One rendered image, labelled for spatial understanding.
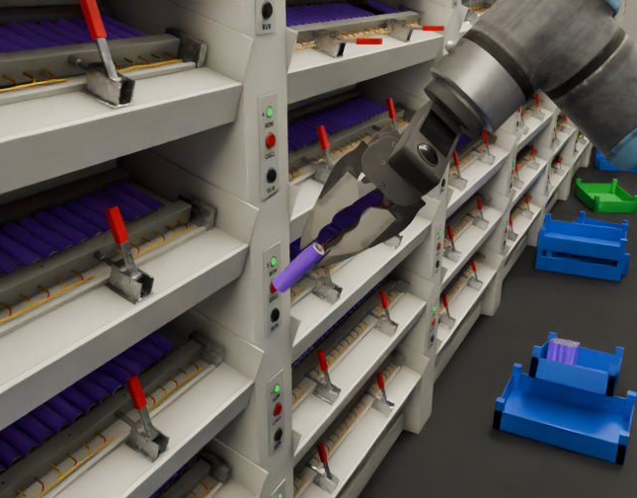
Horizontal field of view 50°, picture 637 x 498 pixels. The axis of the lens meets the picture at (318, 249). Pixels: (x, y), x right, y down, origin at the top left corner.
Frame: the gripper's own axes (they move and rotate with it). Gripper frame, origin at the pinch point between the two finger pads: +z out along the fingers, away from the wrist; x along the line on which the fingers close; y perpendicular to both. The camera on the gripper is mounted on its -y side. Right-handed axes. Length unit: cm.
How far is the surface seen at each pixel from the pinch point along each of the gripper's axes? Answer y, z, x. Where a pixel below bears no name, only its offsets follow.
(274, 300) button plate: 18.9, 11.9, -2.8
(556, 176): 251, -63, -82
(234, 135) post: 11.1, -1.1, 14.8
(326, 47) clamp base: 31.3, -16.6, 15.6
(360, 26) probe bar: 47, -24, 15
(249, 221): 12.0, 5.2, 6.8
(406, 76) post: 76, -27, 4
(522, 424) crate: 88, 10, -75
